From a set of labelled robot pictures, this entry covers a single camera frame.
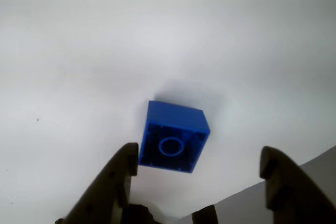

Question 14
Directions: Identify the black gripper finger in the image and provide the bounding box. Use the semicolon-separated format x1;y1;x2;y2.
55;142;139;224
259;145;336;224

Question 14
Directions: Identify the blue lego brick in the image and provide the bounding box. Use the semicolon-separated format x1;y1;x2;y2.
138;100;212;174

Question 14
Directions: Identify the white table cover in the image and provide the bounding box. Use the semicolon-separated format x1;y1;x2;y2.
0;0;336;224

